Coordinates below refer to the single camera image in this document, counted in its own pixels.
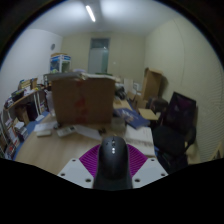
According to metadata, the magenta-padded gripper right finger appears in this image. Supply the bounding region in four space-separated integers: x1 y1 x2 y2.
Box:
126 143 169 189

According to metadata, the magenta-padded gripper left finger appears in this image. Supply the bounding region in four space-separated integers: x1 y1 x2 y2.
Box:
57 143 103 190

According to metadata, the black computer mouse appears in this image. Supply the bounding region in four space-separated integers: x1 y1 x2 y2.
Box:
93 135 134 192

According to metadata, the white paper sheet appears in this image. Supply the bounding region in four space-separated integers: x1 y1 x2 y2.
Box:
74 124 103 141
33 120 58 133

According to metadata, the white remote control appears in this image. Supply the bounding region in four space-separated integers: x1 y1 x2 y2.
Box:
56 125 77 138

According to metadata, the black office chair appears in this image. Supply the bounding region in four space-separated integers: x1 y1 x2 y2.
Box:
151 91 198 174

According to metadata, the blue book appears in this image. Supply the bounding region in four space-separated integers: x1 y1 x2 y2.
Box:
114 107 151 130

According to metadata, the clear plastic container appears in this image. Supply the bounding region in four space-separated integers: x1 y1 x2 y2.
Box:
111 116 127 133

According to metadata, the large brown cardboard box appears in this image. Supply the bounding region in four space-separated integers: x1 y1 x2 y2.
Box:
50 73 117 127

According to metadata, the cluttered side desk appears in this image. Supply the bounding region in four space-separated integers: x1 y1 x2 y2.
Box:
3 88 48 123

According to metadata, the tall open cardboard box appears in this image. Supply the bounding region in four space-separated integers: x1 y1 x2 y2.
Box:
141 67 165 101

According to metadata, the glass display cabinet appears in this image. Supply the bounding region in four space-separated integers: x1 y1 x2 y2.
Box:
49 53 72 74

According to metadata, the glass-paned door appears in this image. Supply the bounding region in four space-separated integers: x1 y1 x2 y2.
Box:
87 37 111 75

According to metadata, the ceiling tube light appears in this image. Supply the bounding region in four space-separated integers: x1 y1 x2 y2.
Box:
85 4 97 23

